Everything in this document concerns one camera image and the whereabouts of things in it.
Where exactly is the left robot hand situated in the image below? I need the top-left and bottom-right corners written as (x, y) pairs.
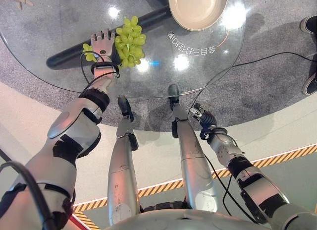
top-left (91, 28), bottom-right (116, 63)

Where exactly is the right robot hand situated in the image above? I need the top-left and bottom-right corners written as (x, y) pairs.
top-left (190, 103), bottom-right (218, 129)

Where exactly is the green grape bunch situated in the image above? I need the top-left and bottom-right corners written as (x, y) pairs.
top-left (82, 15), bottom-right (147, 68)

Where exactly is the beige round plate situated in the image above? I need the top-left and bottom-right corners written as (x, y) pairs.
top-left (168, 0), bottom-right (229, 32)

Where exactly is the black table base bar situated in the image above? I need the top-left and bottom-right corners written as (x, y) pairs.
top-left (46, 5), bottom-right (172, 70)

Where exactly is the right dark robot foot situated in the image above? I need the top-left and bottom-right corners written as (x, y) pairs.
top-left (167, 84), bottom-right (180, 104)

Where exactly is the dark robot foot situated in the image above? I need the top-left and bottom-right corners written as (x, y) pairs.
top-left (117, 96), bottom-right (135, 123)
top-left (167, 84), bottom-right (180, 104)

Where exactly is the right silver robot leg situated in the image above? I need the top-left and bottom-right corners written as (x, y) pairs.
top-left (171, 102), bottom-right (219, 213)

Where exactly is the silver robot leg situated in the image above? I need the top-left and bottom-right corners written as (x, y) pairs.
top-left (107, 117), bottom-right (141, 226)
top-left (171, 102), bottom-right (219, 213)

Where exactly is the left dark robot foot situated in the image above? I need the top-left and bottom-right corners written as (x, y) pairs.
top-left (117, 96), bottom-right (135, 123)

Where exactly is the grey round carpet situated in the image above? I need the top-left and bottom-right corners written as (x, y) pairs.
top-left (0, 0), bottom-right (317, 132)

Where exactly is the yellow black hazard tape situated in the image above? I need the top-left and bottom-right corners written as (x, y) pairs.
top-left (72, 144), bottom-right (317, 230)

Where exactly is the left silver robot leg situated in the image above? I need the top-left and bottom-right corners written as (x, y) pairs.
top-left (107, 117), bottom-right (141, 226)

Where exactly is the silver robot torso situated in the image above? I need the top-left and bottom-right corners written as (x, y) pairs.
top-left (71, 207), bottom-right (274, 230)

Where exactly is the person's dark shoe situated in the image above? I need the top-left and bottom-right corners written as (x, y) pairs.
top-left (299, 15), bottom-right (317, 35)
top-left (301, 65), bottom-right (317, 96)

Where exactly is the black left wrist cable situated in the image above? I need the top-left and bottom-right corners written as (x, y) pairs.
top-left (79, 51), bottom-right (120, 92)

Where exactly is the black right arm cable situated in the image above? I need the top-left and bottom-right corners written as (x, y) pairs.
top-left (204, 152), bottom-right (260, 224)

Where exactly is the thin black floor cable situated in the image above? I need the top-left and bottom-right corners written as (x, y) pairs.
top-left (189, 52), bottom-right (317, 115)

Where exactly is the thick black shoulder cable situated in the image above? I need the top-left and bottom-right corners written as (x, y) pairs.
top-left (0, 161), bottom-right (58, 230)

